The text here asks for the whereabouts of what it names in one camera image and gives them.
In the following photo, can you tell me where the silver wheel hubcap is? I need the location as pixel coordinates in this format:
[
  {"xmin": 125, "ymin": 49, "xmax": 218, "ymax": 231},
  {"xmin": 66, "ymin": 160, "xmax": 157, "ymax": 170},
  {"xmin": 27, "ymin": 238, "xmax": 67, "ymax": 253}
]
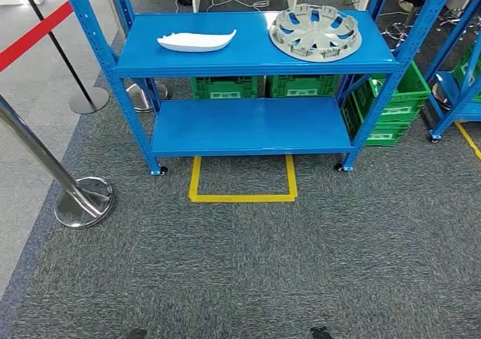
[{"xmin": 268, "ymin": 3, "xmax": 363, "ymax": 63}]

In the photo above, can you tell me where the blue metal shelf rack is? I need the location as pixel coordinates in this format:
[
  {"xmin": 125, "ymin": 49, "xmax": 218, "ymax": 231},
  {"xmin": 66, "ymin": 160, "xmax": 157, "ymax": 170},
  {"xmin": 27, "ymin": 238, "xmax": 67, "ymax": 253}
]
[
  {"xmin": 423, "ymin": 0, "xmax": 481, "ymax": 144},
  {"xmin": 59, "ymin": 0, "xmax": 457, "ymax": 177}
]

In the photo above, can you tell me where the white plastic trim part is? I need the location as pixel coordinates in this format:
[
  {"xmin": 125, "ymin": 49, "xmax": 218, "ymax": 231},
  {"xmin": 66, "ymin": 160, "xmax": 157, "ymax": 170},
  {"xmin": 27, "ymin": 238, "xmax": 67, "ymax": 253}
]
[{"xmin": 156, "ymin": 28, "xmax": 238, "ymax": 54}]

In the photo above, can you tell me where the green plastic crate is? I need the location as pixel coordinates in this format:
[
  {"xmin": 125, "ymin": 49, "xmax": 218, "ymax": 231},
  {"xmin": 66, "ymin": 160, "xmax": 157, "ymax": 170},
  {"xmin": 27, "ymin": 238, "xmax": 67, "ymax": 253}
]
[
  {"xmin": 189, "ymin": 75, "xmax": 259, "ymax": 101},
  {"xmin": 352, "ymin": 60, "xmax": 432, "ymax": 125},
  {"xmin": 341, "ymin": 93, "xmax": 413, "ymax": 148},
  {"xmin": 452, "ymin": 43, "xmax": 481, "ymax": 104},
  {"xmin": 266, "ymin": 74, "xmax": 341, "ymax": 99}
]

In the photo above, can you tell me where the round metal disc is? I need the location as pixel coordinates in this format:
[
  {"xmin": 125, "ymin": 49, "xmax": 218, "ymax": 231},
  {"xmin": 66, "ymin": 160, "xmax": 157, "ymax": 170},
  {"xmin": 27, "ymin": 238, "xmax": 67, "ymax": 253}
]
[{"xmin": 431, "ymin": 83, "xmax": 452, "ymax": 112}]

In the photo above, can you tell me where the red barrier belt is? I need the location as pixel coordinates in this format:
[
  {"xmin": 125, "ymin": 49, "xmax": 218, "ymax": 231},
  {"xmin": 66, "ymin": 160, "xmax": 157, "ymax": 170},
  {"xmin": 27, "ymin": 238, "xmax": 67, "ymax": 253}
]
[{"xmin": 0, "ymin": 0, "xmax": 105, "ymax": 74}]

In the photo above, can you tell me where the yellow floor tape line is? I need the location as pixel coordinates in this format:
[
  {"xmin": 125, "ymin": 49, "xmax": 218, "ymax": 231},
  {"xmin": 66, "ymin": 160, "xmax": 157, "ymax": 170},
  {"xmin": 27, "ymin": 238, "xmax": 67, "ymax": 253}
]
[{"xmin": 453, "ymin": 121, "xmax": 481, "ymax": 162}]

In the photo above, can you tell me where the chrome chair star base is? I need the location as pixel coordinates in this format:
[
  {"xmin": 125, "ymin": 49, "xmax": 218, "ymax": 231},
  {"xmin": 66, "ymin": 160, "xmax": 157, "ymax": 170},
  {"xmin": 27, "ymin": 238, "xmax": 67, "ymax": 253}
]
[{"xmin": 435, "ymin": 7, "xmax": 481, "ymax": 35}]

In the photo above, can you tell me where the chrome stanchion post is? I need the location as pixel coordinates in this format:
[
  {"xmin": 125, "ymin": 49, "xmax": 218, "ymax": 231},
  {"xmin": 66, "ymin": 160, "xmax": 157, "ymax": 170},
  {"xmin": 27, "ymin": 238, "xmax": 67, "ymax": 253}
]
[
  {"xmin": 0, "ymin": 94, "xmax": 115, "ymax": 230},
  {"xmin": 102, "ymin": 0, "xmax": 169, "ymax": 114}
]

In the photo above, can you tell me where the black right camera bracket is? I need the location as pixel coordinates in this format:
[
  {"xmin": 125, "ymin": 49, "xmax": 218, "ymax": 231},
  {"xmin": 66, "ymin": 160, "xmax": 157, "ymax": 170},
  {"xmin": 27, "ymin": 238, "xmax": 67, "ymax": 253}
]
[{"xmin": 310, "ymin": 325, "xmax": 334, "ymax": 339}]

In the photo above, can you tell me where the black stanchion post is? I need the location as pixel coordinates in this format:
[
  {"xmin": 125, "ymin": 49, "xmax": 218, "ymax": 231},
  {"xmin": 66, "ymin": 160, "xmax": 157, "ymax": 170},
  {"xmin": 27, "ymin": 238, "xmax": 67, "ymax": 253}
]
[{"xmin": 14, "ymin": 0, "xmax": 110, "ymax": 116}]

